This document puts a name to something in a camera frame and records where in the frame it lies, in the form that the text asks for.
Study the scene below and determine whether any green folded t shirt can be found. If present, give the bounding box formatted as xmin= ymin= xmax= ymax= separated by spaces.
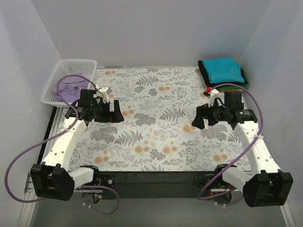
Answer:
xmin=217 ymin=84 xmax=247 ymax=91

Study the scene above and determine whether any teal folded t shirt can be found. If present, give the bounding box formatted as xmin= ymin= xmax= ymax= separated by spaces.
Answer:
xmin=202 ymin=57 xmax=245 ymax=83

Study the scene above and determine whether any white plastic basket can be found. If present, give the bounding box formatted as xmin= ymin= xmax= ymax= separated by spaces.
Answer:
xmin=40 ymin=59 xmax=97 ymax=108

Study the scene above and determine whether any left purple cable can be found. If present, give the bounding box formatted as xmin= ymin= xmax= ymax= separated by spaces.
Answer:
xmin=4 ymin=74 xmax=119 ymax=215

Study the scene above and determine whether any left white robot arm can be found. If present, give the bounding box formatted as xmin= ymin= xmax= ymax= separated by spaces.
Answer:
xmin=30 ymin=87 xmax=124 ymax=201

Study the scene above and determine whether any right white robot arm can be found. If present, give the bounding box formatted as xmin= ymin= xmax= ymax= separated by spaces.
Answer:
xmin=192 ymin=88 xmax=293 ymax=207

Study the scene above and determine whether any purple t shirt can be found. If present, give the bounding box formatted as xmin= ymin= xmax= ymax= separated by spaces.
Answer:
xmin=51 ymin=76 xmax=89 ymax=103

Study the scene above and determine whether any black folded t shirt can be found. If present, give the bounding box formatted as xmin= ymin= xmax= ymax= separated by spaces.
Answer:
xmin=198 ymin=61 xmax=249 ymax=88

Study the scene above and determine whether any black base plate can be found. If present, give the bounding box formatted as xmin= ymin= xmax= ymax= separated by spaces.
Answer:
xmin=97 ymin=171 xmax=215 ymax=199

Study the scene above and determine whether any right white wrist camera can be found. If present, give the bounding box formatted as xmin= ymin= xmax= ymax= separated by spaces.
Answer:
xmin=203 ymin=87 xmax=219 ymax=106

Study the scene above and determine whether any floral table cloth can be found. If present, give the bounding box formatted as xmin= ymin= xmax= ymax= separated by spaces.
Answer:
xmin=69 ymin=67 xmax=244 ymax=171

